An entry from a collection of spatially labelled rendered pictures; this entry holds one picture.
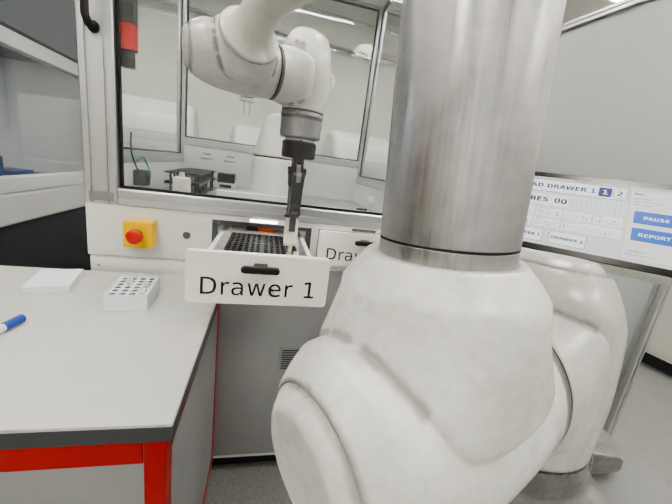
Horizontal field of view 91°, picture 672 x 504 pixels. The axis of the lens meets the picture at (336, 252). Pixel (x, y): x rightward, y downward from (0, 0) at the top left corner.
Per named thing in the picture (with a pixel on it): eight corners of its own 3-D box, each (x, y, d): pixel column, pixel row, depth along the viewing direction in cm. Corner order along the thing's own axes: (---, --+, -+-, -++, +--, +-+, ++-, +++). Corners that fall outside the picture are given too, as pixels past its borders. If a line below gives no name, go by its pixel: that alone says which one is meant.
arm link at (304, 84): (310, 118, 78) (258, 106, 71) (318, 45, 75) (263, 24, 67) (336, 116, 70) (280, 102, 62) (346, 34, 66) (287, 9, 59)
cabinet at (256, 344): (387, 461, 133) (426, 275, 114) (100, 482, 111) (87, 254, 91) (339, 340, 224) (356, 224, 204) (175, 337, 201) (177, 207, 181)
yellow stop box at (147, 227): (150, 249, 90) (150, 223, 88) (121, 247, 88) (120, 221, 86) (156, 245, 94) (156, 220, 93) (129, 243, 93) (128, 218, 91)
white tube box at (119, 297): (147, 311, 73) (147, 295, 72) (103, 311, 70) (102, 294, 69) (159, 290, 84) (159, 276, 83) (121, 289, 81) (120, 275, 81)
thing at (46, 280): (70, 292, 76) (69, 285, 76) (20, 294, 73) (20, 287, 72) (84, 274, 87) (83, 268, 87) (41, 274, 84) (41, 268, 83)
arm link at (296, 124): (319, 118, 77) (317, 145, 78) (280, 112, 74) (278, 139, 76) (326, 114, 68) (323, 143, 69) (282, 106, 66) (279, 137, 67)
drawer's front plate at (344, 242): (401, 270, 110) (407, 238, 107) (316, 264, 104) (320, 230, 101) (399, 268, 112) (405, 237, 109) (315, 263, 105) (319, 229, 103)
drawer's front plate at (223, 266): (324, 307, 73) (331, 260, 70) (184, 302, 66) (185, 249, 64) (323, 304, 74) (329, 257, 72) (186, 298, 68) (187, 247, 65)
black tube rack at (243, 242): (296, 282, 80) (299, 257, 79) (220, 278, 76) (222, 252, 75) (290, 257, 101) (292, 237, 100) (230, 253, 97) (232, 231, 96)
